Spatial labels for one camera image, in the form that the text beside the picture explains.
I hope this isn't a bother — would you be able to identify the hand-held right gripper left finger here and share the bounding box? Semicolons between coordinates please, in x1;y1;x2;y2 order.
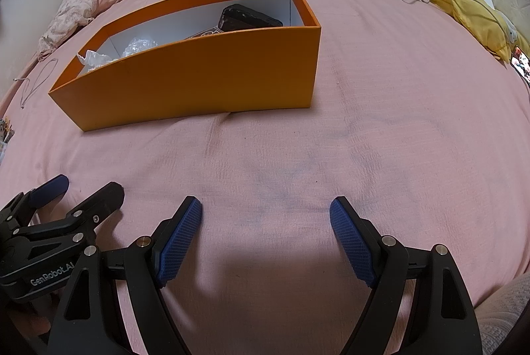
47;195;203;355

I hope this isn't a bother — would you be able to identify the person's grey clothing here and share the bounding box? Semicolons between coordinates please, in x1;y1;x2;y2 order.
472;270;530;355

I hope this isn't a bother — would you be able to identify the orange cardboard box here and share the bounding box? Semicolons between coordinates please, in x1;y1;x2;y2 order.
48;0;322;132

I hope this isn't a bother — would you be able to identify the smartphone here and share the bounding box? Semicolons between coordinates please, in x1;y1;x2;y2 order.
511;46;530;82

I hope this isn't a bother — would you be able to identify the brown playing card pack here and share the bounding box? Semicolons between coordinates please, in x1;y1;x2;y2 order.
184;27;224;41

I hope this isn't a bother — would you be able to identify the colourful printed item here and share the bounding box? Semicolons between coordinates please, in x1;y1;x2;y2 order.
0;117;15;157

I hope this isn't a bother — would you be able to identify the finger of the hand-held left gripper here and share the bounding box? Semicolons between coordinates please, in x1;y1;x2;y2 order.
0;174;70;231
12;181;125;248

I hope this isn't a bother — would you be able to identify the thin cord loop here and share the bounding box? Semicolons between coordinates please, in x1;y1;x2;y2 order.
14;58;59;108

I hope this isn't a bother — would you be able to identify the white tissue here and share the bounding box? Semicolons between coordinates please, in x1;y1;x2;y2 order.
76;51;119;70

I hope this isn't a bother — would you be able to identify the black case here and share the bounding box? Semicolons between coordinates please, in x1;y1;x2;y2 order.
219;4;284;33

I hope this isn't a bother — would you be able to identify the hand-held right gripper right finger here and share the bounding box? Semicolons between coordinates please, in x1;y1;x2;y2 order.
329;195;484;355

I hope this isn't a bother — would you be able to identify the pink bed sheet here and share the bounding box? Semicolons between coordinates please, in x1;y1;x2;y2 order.
0;0;530;355

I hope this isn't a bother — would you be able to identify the clear plastic wrap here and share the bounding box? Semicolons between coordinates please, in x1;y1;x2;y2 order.
123;37;160;58

